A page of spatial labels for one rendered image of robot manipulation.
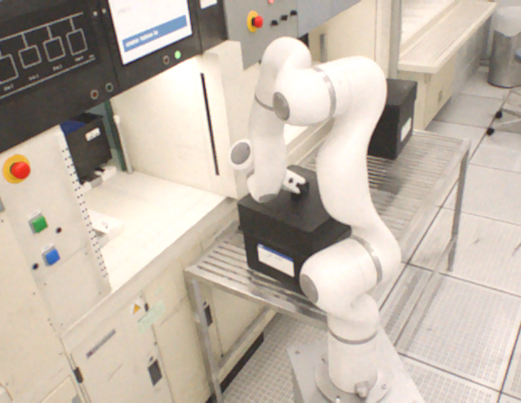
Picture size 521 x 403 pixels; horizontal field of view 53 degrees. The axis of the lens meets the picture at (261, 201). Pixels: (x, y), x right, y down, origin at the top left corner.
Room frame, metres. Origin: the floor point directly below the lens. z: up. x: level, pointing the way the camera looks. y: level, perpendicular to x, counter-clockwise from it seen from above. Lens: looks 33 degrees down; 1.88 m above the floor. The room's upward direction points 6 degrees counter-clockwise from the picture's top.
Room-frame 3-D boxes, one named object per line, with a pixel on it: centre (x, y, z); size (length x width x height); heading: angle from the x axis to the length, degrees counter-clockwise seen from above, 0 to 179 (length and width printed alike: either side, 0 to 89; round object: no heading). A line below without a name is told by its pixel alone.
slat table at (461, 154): (1.73, -0.34, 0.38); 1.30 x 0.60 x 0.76; 144
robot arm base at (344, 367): (0.88, -0.18, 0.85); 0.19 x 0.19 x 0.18
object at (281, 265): (1.37, -0.12, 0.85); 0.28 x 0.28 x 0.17; 46
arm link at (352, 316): (0.86, -0.15, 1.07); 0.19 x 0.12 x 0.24; 118
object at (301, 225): (1.37, -0.12, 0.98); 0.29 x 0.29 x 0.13; 46
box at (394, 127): (2.14, -0.54, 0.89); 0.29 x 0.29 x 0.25; 58
